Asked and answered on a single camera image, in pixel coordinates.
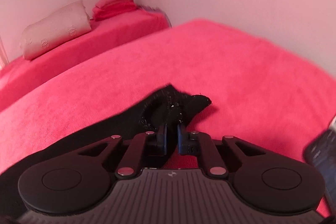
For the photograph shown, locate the black knit pants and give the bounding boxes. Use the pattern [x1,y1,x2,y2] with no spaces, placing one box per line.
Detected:
[0,84,213,224]

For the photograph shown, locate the red blanket on near bed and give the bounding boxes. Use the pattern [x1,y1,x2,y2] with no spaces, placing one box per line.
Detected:
[0,18,336,218]

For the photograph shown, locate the dark phone device at edge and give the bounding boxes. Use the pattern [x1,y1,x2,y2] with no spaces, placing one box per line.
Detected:
[303,117,336,214]

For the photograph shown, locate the red covered far bed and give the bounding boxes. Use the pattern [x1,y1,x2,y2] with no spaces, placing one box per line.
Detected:
[1,9,170,110]

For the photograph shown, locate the beige embossed pillow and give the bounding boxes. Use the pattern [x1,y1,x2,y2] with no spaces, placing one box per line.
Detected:
[21,1,91,60]

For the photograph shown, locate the folded red blanket stack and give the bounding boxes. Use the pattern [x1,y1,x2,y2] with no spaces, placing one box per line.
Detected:
[92,0,138,21]

